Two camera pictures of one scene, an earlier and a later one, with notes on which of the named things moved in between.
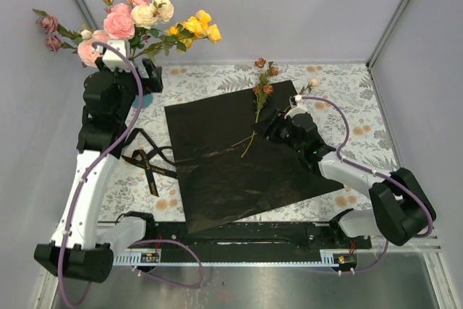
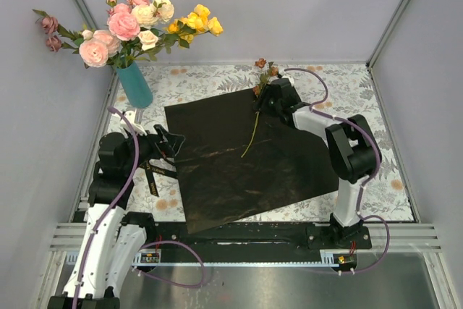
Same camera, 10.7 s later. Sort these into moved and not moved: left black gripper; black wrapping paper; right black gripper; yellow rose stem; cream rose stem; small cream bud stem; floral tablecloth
Moved: right black gripper; small cream bud stem; yellow rose stem; left black gripper
Not moved: floral tablecloth; black wrapping paper; cream rose stem
